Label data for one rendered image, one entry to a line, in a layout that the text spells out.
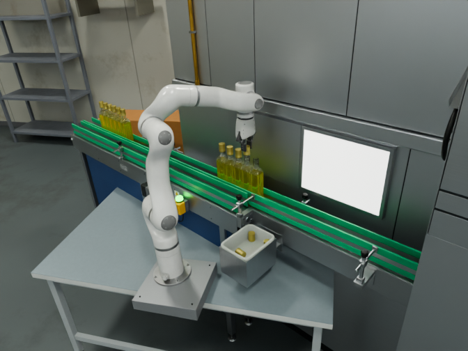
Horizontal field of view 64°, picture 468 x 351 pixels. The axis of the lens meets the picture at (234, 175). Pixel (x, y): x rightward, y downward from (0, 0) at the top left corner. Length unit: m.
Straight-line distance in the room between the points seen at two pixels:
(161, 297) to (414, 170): 1.23
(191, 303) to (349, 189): 0.88
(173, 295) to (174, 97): 0.91
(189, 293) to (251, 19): 1.30
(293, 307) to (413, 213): 0.68
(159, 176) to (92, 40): 4.34
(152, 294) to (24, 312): 1.58
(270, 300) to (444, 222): 0.94
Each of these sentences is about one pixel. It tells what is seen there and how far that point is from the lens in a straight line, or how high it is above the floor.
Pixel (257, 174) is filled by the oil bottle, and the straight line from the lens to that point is 1.84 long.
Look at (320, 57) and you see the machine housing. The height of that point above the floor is 1.80.
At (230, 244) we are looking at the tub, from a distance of 1.82.
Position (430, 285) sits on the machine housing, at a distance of 1.38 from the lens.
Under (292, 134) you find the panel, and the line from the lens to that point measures 1.80.
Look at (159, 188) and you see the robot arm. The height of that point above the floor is 1.32.
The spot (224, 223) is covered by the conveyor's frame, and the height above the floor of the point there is 0.97.
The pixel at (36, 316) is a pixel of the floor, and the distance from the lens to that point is 3.22.
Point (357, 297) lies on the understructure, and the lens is 2.13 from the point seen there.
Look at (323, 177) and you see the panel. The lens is 1.80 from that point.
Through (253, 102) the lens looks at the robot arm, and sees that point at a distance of 1.65.
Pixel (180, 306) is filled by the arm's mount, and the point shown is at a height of 0.82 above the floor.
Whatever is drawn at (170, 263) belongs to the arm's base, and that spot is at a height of 0.92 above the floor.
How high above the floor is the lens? 2.13
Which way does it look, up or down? 29 degrees down
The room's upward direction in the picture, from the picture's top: 3 degrees counter-clockwise
